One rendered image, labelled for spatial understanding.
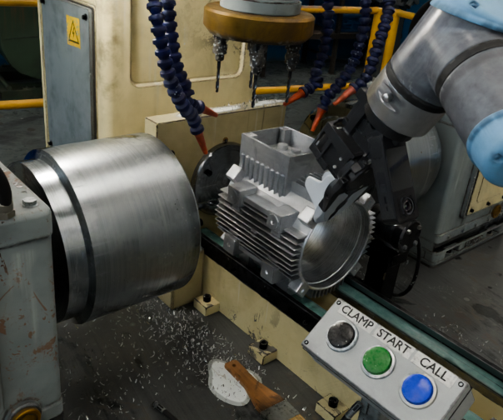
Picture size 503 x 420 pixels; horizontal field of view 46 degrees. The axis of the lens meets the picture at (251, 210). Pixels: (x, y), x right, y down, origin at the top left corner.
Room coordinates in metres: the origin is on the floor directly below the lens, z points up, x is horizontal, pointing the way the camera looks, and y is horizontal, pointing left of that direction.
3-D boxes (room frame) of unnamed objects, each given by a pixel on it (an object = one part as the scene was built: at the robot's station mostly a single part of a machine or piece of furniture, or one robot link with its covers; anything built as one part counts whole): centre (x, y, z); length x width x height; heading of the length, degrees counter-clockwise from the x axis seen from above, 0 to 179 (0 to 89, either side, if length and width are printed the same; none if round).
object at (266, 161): (0.92, -0.05, 1.11); 0.12 x 0.11 x 0.07; 42
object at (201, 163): (1.03, 0.06, 1.01); 0.15 x 0.02 x 0.15; 133
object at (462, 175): (1.37, -0.44, 0.99); 0.35 x 0.31 x 0.37; 133
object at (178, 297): (0.94, 0.12, 0.86); 0.07 x 0.06 x 0.12; 133
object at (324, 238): (0.89, -0.07, 1.01); 0.20 x 0.19 x 0.19; 42
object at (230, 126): (1.08, 0.10, 0.97); 0.30 x 0.11 x 0.34; 133
